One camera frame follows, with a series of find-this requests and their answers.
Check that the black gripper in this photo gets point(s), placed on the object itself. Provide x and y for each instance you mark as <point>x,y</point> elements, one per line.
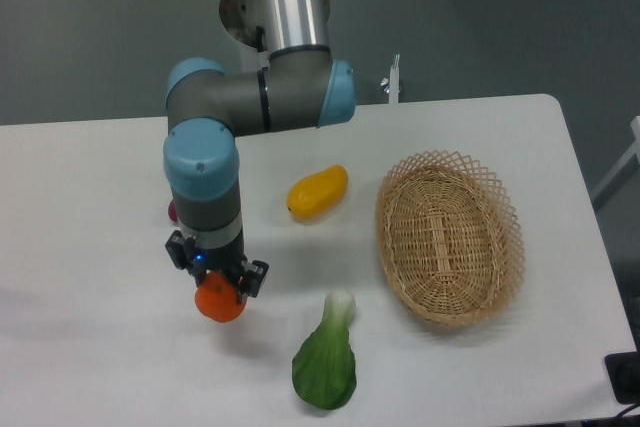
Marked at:
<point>228,260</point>

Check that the orange fruit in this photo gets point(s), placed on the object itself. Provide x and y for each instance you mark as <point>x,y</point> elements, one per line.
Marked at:
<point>216,299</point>

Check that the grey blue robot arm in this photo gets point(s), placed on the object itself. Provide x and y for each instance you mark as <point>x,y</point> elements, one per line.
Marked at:
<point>300,86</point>

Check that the purple sweet potato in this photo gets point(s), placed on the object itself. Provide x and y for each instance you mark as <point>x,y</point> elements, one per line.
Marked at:
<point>171,211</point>

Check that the yellow mango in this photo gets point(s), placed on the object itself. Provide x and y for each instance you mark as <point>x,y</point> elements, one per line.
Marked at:
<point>317,193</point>

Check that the green bok choy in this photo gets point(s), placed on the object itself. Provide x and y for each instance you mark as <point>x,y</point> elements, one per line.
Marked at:
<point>324,368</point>

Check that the woven wicker basket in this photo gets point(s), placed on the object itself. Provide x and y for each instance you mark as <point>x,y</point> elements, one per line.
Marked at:
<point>449,239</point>

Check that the black device at table edge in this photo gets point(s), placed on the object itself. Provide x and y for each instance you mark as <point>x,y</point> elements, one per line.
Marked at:
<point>623,373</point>

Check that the white bracket with bolt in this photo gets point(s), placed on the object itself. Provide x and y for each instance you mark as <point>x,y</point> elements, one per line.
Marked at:
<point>391,85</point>

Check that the white frame at right edge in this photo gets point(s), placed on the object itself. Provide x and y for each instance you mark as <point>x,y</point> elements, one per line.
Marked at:
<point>621,171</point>

